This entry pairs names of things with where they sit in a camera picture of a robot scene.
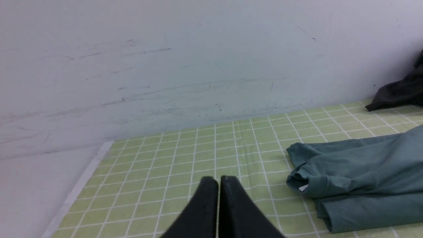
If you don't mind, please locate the green long-sleeve top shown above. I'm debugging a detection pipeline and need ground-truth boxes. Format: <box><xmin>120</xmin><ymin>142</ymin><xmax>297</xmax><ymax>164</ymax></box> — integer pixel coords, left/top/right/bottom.
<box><xmin>287</xmin><ymin>126</ymin><xmax>423</xmax><ymax>233</ymax></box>

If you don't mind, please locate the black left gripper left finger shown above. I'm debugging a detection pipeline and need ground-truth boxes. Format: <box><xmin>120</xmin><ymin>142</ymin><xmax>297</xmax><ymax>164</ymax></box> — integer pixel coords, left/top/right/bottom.
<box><xmin>161</xmin><ymin>177</ymin><xmax>219</xmax><ymax>238</ymax></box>

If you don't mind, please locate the dark grey clothes pile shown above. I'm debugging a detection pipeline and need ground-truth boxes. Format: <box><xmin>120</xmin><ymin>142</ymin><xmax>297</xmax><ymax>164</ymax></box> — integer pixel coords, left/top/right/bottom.
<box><xmin>365</xmin><ymin>51</ymin><xmax>423</xmax><ymax>112</ymax></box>

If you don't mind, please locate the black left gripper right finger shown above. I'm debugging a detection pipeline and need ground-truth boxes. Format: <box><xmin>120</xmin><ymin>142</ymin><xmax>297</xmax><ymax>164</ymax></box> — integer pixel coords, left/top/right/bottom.
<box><xmin>218</xmin><ymin>176</ymin><xmax>284</xmax><ymax>238</ymax></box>

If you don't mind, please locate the green checkered tablecloth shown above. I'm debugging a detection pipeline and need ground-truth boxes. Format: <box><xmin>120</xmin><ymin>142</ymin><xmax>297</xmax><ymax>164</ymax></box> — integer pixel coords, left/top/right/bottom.
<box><xmin>42</xmin><ymin>100</ymin><xmax>422</xmax><ymax>238</ymax></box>

